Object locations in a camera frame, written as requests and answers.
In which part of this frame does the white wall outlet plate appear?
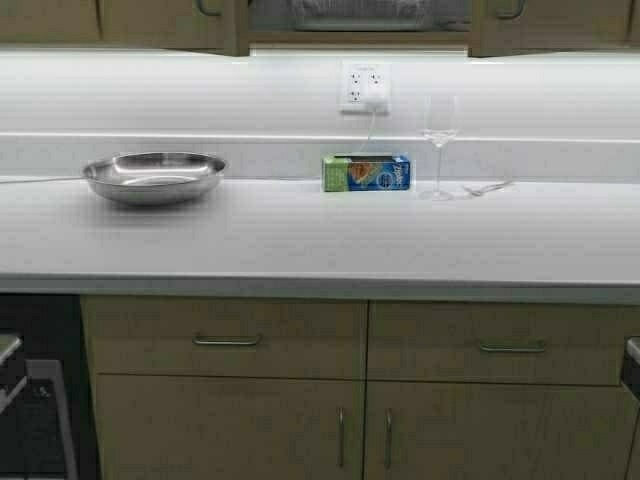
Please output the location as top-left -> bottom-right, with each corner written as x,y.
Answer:
339,61 -> 391,115

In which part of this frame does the left beige drawer front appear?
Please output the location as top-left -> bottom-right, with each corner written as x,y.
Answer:
81,296 -> 367,380

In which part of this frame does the green blue Ziploc box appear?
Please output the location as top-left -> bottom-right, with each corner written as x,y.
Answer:
322,153 -> 412,193

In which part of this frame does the drawer metal handle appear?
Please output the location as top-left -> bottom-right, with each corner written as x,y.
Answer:
192,334 -> 263,347
478,340 -> 547,354

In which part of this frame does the left drawer metal handle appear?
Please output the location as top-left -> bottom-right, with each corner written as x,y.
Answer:
192,334 -> 263,347

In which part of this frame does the middle beige drawer front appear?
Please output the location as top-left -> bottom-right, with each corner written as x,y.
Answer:
367,302 -> 639,386

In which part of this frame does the stainless steel microwave oven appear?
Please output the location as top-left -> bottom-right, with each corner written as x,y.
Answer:
1,359 -> 78,479

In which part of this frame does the beige drawer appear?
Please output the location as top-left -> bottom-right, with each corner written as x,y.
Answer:
367,302 -> 639,386
81,296 -> 367,380

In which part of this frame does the clear wine glass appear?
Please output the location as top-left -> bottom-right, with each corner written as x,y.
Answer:
422,91 -> 458,201

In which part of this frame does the middle door metal handle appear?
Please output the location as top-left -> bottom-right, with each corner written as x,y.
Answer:
383,408 -> 393,470

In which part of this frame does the aluminium foil baking tray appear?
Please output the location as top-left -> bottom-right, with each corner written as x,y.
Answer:
289,0 -> 435,32

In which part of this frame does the upper right door handle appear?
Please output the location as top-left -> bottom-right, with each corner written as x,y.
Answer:
494,0 -> 526,20

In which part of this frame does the upper left door handle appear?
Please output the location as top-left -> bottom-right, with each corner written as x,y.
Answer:
194,0 -> 222,17

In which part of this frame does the door metal handle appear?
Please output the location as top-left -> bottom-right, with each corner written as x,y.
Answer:
383,408 -> 393,470
337,407 -> 345,469

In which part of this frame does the cabinet door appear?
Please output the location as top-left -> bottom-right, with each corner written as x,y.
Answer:
98,0 -> 250,57
96,374 -> 363,479
364,382 -> 638,479
468,0 -> 632,58
1,0 -> 100,44
628,0 -> 640,47

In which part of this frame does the middle drawer metal handle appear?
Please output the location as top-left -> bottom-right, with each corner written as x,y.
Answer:
478,340 -> 547,354

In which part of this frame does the round stainless steel bowl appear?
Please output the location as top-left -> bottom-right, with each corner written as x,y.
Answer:
82,152 -> 227,206

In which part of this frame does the left door metal handle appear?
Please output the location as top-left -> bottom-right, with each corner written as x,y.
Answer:
337,407 -> 345,469

